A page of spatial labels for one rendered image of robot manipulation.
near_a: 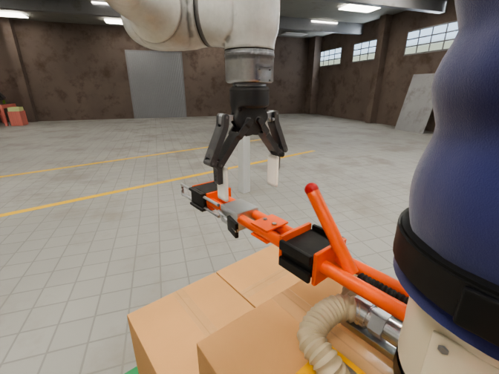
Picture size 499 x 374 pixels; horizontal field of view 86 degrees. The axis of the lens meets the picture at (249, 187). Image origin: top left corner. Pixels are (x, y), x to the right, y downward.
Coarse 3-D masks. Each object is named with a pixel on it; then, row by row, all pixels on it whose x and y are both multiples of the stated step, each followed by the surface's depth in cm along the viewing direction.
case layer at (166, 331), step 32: (256, 256) 137; (192, 288) 115; (224, 288) 115; (256, 288) 115; (128, 320) 100; (160, 320) 99; (192, 320) 99; (224, 320) 99; (160, 352) 87; (192, 352) 87
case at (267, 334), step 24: (288, 288) 58; (312, 288) 57; (336, 288) 57; (264, 312) 51; (288, 312) 51; (216, 336) 46; (240, 336) 46; (264, 336) 46; (288, 336) 46; (336, 336) 46; (216, 360) 42; (240, 360) 42; (264, 360) 42; (288, 360) 42; (360, 360) 42; (384, 360) 42
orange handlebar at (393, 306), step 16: (256, 224) 55; (272, 224) 55; (272, 240) 51; (336, 272) 41; (368, 272) 41; (352, 288) 39; (368, 288) 38; (400, 288) 38; (384, 304) 36; (400, 304) 35; (400, 320) 34
